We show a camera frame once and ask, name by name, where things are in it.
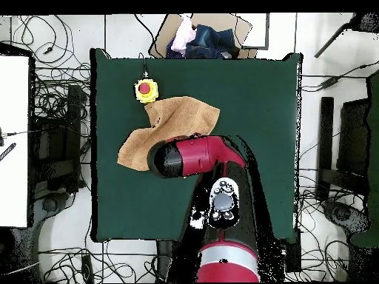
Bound tan terry towel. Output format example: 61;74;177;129
116;95;221;172

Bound yellow emergency stop button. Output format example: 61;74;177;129
134;78;160;105

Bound dark green tablecloth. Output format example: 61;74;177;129
90;48;303;243

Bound blue denim jeans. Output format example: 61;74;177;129
165;24;241;60

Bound pale pink garment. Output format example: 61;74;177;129
170;14;198;56

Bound black metal stand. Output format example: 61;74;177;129
315;96;371;202
30;84;90;193

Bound brown cardboard box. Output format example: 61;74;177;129
148;13;258;60

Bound black power strip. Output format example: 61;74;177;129
285;231;302;272

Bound white desk top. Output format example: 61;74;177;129
0;54;30;229

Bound green fabric sheet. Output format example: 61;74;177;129
349;70;379;249

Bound black tripod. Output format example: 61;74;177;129
314;12;379;58

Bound black emergency stop cable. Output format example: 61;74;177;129
138;52;149;79

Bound tangled black cables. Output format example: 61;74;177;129
38;239;158;283
284;177;356;283
11;14;92;122

